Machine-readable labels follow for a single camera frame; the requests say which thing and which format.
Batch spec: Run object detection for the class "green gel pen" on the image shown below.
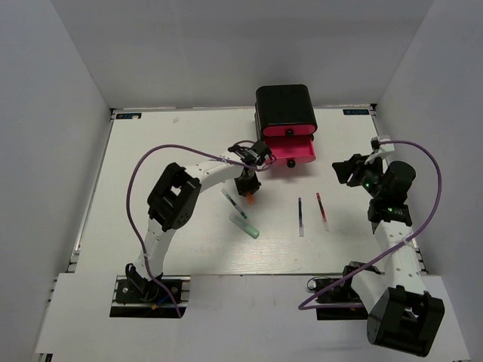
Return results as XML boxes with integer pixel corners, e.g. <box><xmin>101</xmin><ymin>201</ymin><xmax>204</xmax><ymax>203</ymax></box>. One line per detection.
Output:
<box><xmin>221</xmin><ymin>189</ymin><xmax>248</xmax><ymax>219</ymax></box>

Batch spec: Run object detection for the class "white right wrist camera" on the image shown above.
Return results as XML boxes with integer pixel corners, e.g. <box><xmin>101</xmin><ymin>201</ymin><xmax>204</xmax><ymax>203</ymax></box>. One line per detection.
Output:
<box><xmin>365</xmin><ymin>135</ymin><xmax>395</xmax><ymax>164</ymax></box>

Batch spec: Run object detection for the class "green highlighter pen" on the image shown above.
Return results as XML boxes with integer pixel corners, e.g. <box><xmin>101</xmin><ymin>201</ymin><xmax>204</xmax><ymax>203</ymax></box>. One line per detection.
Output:
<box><xmin>229</xmin><ymin>213</ymin><xmax>260</xmax><ymax>239</ymax></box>

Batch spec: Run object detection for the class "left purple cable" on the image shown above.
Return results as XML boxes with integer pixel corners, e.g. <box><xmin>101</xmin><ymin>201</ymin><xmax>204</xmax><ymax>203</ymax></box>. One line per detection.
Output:
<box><xmin>130</xmin><ymin>141</ymin><xmax>276</xmax><ymax>318</ymax></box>

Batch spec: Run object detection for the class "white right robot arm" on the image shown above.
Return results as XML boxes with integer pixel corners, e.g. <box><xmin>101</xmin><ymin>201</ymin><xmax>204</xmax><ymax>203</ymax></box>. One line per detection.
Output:
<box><xmin>332</xmin><ymin>154</ymin><xmax>445</xmax><ymax>357</ymax></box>

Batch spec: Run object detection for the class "pink top drawer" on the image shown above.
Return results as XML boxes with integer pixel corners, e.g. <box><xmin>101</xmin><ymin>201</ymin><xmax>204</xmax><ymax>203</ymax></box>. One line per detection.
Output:
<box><xmin>262</xmin><ymin>124</ymin><xmax>317</xmax><ymax>137</ymax></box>

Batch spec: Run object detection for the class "purple gel pen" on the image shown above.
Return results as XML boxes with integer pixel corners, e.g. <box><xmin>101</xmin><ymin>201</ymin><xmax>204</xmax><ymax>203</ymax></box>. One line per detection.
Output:
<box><xmin>297</xmin><ymin>197</ymin><xmax>304</xmax><ymax>237</ymax></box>

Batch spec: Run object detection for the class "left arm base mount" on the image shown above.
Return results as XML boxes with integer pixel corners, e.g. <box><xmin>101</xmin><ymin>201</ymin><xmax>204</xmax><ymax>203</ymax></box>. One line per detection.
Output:
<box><xmin>109</xmin><ymin>276</ymin><xmax>190</xmax><ymax>319</ymax></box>

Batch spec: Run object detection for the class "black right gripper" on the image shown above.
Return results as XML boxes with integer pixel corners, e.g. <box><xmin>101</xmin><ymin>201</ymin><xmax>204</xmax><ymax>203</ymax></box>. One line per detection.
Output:
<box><xmin>332</xmin><ymin>152</ymin><xmax>386</xmax><ymax>199</ymax></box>

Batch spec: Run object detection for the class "red gel pen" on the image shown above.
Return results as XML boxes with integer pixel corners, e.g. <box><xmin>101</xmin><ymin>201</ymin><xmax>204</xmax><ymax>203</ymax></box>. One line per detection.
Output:
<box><xmin>316</xmin><ymin>192</ymin><xmax>329</xmax><ymax>232</ymax></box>

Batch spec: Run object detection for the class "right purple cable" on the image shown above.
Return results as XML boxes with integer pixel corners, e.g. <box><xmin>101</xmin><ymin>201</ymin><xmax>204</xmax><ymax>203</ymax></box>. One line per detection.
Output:
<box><xmin>297</xmin><ymin>140</ymin><xmax>442</xmax><ymax>312</ymax></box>

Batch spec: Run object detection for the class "purple cable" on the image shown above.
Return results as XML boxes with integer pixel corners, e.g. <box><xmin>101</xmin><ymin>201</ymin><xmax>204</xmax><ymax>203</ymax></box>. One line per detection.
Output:
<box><xmin>297</xmin><ymin>140</ymin><xmax>442</xmax><ymax>312</ymax></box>
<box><xmin>130</xmin><ymin>141</ymin><xmax>276</xmax><ymax>318</ymax></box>

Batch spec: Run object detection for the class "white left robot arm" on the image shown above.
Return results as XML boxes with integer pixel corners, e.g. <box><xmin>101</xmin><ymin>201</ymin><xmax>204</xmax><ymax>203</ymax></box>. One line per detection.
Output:
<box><xmin>125</xmin><ymin>145</ymin><xmax>269</xmax><ymax>302</ymax></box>

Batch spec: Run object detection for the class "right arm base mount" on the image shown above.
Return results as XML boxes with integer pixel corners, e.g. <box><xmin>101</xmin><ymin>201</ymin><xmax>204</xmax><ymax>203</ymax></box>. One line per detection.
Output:
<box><xmin>306</xmin><ymin>276</ymin><xmax>368</xmax><ymax>321</ymax></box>

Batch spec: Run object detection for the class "black drawer cabinet shell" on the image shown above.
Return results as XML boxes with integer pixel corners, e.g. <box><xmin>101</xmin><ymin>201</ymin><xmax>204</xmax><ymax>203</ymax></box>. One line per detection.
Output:
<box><xmin>255</xmin><ymin>84</ymin><xmax>318</xmax><ymax>140</ymax></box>

